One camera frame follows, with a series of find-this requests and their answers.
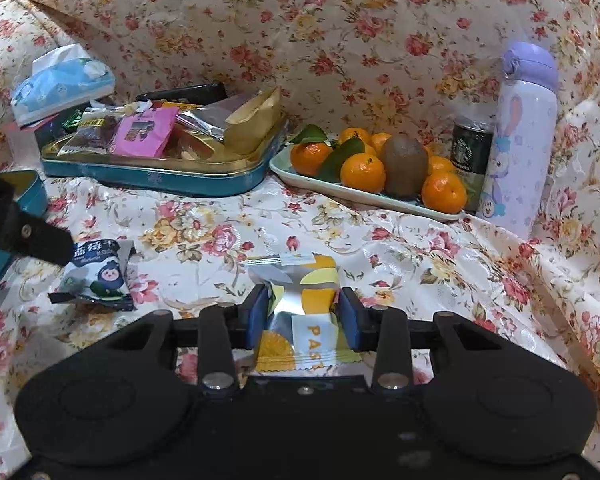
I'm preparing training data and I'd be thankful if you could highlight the dark packet with yellow label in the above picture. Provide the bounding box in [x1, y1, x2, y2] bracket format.
[60, 112, 123, 156]

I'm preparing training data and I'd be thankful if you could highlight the dark green drink can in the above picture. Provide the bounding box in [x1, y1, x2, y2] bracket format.
[451, 116, 496, 212]

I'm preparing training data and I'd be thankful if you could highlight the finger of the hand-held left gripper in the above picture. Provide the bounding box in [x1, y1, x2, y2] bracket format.
[0, 165, 74, 267]

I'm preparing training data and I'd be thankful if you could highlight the pale rectangular plate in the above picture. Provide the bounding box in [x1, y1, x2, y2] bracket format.
[270, 146, 466, 223]

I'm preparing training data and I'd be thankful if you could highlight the pink snack packet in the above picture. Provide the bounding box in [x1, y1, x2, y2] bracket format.
[114, 107, 178, 157]

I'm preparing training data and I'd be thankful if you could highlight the blue tissue pack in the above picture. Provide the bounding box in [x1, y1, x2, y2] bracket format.
[10, 44, 117, 128]

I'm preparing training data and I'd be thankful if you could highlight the silver and orange pastry packet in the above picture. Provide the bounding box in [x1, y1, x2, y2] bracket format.
[247, 252, 362, 373]

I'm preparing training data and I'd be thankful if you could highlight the purple and white thermos bottle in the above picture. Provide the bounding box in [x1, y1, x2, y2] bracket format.
[476, 41, 560, 241]

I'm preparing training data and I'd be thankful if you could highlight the kiwi fruit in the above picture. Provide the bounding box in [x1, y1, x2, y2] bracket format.
[382, 135, 430, 198]

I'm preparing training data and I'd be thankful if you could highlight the black case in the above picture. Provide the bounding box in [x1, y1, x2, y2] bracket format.
[136, 82, 227, 107]

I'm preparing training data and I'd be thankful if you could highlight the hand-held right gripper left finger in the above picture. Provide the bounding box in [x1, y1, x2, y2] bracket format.
[102, 282, 273, 392]

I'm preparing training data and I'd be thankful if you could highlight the floral sofa cover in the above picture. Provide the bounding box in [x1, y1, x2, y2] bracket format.
[0, 0, 600, 480]

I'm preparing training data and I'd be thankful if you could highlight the teal tin filled with packets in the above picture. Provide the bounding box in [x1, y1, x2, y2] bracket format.
[40, 110, 288, 198]

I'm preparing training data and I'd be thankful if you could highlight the gold foil bag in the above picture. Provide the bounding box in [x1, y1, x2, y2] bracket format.
[225, 86, 282, 156]

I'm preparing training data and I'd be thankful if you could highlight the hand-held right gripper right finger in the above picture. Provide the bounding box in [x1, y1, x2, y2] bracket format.
[337, 286, 508, 392]

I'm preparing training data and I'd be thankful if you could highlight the pile of mandarin oranges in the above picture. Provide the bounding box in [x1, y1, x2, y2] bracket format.
[289, 125, 468, 213]

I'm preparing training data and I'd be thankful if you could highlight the silver foil packet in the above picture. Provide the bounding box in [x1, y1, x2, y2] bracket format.
[177, 92, 251, 143]

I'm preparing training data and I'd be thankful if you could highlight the blue and white cartoon packet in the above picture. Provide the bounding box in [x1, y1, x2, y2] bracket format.
[47, 238, 138, 311]

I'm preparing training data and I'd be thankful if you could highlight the teal tin tray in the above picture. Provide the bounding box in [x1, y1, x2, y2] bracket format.
[0, 169, 49, 306]

